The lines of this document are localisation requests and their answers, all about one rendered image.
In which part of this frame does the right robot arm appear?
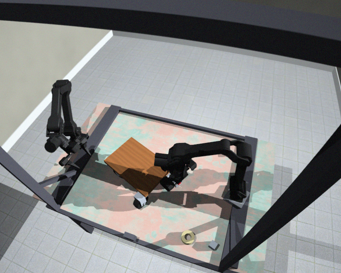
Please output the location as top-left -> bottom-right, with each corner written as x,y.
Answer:
154,139 -> 252,203

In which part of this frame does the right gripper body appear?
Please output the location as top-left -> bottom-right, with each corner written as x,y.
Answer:
160,159 -> 197,192

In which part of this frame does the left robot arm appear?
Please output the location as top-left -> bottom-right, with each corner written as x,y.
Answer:
44,79 -> 83,154

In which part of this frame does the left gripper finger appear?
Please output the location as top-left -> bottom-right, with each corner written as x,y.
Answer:
81,142 -> 91,156
65,160 -> 80,169

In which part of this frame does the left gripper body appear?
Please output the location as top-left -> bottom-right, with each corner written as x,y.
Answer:
59,137 -> 88,166

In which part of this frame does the beige roll of tape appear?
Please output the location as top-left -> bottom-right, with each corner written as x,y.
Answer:
181,230 -> 195,245

